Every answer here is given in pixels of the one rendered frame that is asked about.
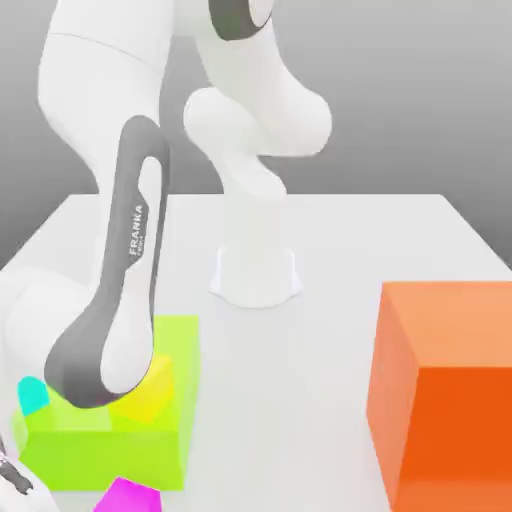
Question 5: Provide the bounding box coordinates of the large orange box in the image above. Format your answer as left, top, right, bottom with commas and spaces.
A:
365, 280, 512, 512

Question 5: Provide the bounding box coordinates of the large lime green box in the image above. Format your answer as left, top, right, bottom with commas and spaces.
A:
10, 314, 201, 493

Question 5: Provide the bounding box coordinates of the small magenta cube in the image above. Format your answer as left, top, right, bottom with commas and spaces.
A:
92, 476, 162, 512

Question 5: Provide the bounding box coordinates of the small cyan cube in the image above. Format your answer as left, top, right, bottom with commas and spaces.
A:
16, 375, 52, 418

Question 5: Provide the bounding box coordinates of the small yellow cube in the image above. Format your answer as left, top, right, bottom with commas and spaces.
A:
108, 354, 176, 425

